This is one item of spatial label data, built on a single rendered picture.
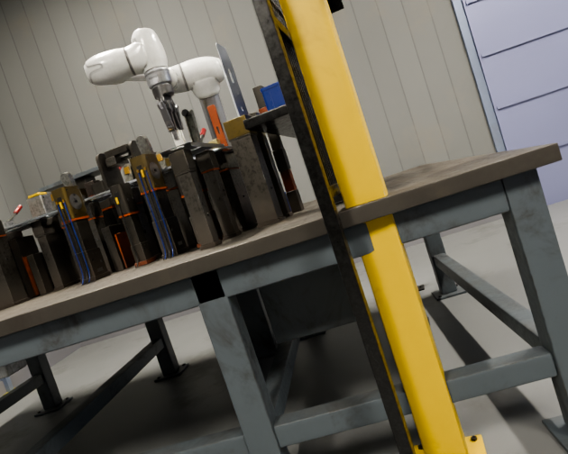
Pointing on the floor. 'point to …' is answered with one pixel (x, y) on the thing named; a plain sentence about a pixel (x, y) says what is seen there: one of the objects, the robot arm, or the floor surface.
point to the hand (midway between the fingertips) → (179, 140)
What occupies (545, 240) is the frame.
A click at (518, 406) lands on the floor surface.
